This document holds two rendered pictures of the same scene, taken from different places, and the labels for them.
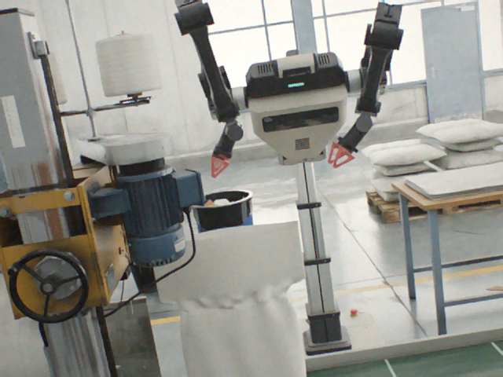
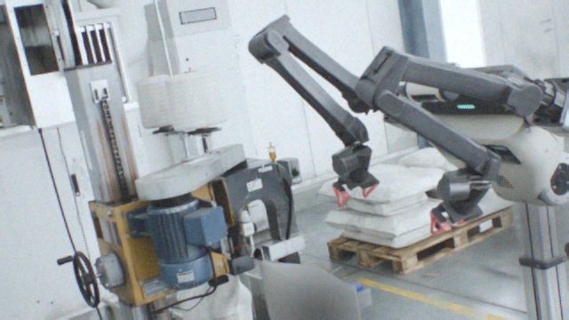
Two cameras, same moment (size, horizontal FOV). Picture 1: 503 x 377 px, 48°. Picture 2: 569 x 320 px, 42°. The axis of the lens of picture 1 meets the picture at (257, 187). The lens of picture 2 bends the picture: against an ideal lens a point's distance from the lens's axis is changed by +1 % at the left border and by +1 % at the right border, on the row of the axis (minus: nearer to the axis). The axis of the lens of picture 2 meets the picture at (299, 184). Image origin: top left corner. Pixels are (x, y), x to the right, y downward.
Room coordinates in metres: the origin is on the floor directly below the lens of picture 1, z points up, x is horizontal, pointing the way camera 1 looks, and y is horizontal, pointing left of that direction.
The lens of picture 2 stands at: (0.67, -1.70, 1.76)
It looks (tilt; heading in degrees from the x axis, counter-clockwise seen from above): 12 degrees down; 58
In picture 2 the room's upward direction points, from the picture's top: 10 degrees counter-clockwise
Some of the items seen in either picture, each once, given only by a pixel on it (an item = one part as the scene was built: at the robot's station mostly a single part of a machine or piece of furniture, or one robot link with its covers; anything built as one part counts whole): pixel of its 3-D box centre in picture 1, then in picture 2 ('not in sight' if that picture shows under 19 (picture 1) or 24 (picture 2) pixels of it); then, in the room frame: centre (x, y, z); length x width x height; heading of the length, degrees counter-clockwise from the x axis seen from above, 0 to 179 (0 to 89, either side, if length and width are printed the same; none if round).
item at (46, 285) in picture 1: (49, 287); (84, 279); (1.23, 0.51, 1.13); 0.18 x 0.11 x 0.18; 91
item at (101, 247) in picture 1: (67, 236); (157, 237); (1.49, 0.53, 1.18); 0.34 x 0.25 x 0.31; 1
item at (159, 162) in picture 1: (141, 164); (171, 197); (1.47, 0.29, 1.35); 0.12 x 0.12 x 0.04
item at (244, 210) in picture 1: (228, 239); not in sight; (4.09, 0.28, 0.32); 0.51 x 0.48 x 0.65; 1
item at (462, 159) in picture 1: (471, 157); not in sight; (5.11, -2.00, 0.45); 0.66 x 0.42 x 0.13; 96
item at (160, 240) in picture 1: (152, 216); (180, 244); (1.47, 0.29, 1.21); 0.15 x 0.15 x 0.25
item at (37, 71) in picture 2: not in sight; (30, 65); (1.84, 2.90, 1.82); 0.51 x 0.27 x 0.71; 91
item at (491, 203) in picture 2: not in sight; (466, 208); (4.63, 2.33, 0.20); 0.67 x 0.43 x 0.15; 1
